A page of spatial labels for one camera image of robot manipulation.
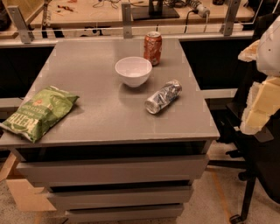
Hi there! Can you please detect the orange soda can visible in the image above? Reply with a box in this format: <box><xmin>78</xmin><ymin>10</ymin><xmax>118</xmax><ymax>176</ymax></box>
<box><xmin>143</xmin><ymin>31</ymin><xmax>162</xmax><ymax>66</ymax></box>

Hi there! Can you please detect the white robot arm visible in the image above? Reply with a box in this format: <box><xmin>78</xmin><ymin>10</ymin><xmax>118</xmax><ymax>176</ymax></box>
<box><xmin>238</xmin><ymin>17</ymin><xmax>280</xmax><ymax>135</ymax></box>

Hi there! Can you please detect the silver blue redbull can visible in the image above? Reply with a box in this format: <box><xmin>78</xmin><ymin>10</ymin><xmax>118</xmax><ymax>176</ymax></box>
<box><xmin>144</xmin><ymin>80</ymin><xmax>182</xmax><ymax>115</ymax></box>

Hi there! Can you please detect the black monitor stand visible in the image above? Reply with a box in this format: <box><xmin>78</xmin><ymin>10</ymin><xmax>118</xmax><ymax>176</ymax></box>
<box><xmin>131</xmin><ymin>0</ymin><xmax>179</xmax><ymax>21</ymax></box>

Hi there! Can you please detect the white bowl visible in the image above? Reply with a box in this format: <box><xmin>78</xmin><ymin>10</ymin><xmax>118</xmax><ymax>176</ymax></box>
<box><xmin>115</xmin><ymin>57</ymin><xmax>152</xmax><ymax>88</ymax></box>

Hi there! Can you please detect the green jalapeno chip bag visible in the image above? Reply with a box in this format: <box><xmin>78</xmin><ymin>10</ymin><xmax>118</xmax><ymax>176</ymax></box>
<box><xmin>0</xmin><ymin>86</ymin><xmax>79</xmax><ymax>143</ymax></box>

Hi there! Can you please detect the metal rail bracket middle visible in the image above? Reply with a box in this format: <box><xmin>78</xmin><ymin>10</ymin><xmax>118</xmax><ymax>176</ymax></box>
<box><xmin>122</xmin><ymin>3</ymin><xmax>132</xmax><ymax>39</ymax></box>

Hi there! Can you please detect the cardboard box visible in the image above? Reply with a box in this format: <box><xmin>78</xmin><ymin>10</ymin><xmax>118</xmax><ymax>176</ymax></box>
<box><xmin>0</xmin><ymin>153</ymin><xmax>56</xmax><ymax>212</ymax></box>

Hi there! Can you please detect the black office chair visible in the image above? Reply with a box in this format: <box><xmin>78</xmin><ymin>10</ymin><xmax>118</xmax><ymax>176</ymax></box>
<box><xmin>208</xmin><ymin>12</ymin><xmax>280</xmax><ymax>224</ymax></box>

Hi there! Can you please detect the grey drawer cabinet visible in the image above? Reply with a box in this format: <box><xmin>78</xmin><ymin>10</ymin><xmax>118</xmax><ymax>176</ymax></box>
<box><xmin>1</xmin><ymin>38</ymin><xmax>219</xmax><ymax>222</ymax></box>

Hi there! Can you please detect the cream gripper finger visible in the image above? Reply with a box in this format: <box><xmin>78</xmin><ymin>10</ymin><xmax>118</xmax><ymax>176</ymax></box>
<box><xmin>238</xmin><ymin>40</ymin><xmax>260</xmax><ymax>62</ymax></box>
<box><xmin>240</xmin><ymin>76</ymin><xmax>280</xmax><ymax>135</ymax></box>

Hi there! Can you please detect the metal rail bracket left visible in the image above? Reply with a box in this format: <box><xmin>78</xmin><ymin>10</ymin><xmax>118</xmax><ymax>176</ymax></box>
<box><xmin>8</xmin><ymin>5</ymin><xmax>34</xmax><ymax>44</ymax></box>

